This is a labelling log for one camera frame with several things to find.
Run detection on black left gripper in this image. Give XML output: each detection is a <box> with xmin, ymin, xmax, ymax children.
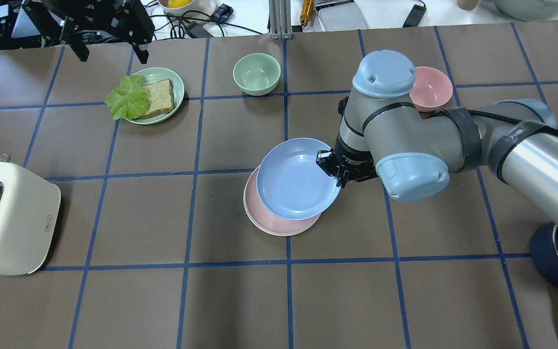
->
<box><xmin>22</xmin><ymin>0</ymin><xmax>155</xmax><ymax>64</ymax></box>

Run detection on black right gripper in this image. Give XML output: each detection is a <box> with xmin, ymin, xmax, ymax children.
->
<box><xmin>316</xmin><ymin>136</ymin><xmax>378</xmax><ymax>188</ymax></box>

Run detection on blue plate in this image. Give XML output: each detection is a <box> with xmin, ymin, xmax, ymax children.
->
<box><xmin>257</xmin><ymin>138</ymin><xmax>341</xmax><ymax>221</ymax></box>

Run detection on pink plate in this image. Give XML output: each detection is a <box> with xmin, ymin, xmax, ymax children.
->
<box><xmin>242</xmin><ymin>168</ymin><xmax>321</xmax><ymax>237</ymax></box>

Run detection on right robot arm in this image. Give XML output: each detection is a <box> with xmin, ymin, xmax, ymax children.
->
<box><xmin>316</xmin><ymin>49</ymin><xmax>558</xmax><ymax>226</ymax></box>

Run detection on green plate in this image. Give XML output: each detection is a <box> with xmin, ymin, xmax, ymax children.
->
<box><xmin>124</xmin><ymin>67</ymin><xmax>185</xmax><ymax>125</ymax></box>

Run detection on green lettuce leaf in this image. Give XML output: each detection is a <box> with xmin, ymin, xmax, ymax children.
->
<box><xmin>105</xmin><ymin>74</ymin><xmax>151</xmax><ymax>121</ymax></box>

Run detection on bread slice on plate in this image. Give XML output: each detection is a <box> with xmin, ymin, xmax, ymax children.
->
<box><xmin>139</xmin><ymin>78</ymin><xmax>175</xmax><ymax>120</ymax></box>

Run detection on white bowl with fruit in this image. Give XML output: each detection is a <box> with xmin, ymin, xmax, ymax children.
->
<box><xmin>157</xmin><ymin>0</ymin><xmax>219</xmax><ymax>18</ymax></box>

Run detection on green bowl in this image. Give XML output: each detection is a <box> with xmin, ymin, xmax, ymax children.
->
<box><xmin>232</xmin><ymin>53</ymin><xmax>282</xmax><ymax>96</ymax></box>

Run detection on pink bowl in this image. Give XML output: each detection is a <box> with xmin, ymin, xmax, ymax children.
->
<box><xmin>409</xmin><ymin>66</ymin><xmax>453</xmax><ymax>112</ymax></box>

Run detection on silver kitchen scale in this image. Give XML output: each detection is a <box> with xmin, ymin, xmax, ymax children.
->
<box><xmin>314</xmin><ymin>0</ymin><xmax>369</xmax><ymax>32</ymax></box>

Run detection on black power adapter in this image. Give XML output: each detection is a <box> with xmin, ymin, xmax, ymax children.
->
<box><xmin>403</xmin><ymin>4</ymin><xmax>427</xmax><ymax>27</ymax></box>

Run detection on cream toaster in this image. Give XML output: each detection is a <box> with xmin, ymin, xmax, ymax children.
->
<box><xmin>0</xmin><ymin>162</ymin><xmax>62</xmax><ymax>275</ymax></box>

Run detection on black cables on desk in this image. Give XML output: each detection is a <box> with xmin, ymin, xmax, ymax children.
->
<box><xmin>148</xmin><ymin>10</ymin><xmax>265</xmax><ymax>39</ymax></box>

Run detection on orange handled tool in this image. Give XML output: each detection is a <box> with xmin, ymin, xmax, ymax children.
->
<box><xmin>299</xmin><ymin>0</ymin><xmax>314</xmax><ymax>27</ymax></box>

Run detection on aluminium frame post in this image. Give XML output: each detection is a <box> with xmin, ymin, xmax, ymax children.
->
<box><xmin>268</xmin><ymin>0</ymin><xmax>293</xmax><ymax>40</ymax></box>

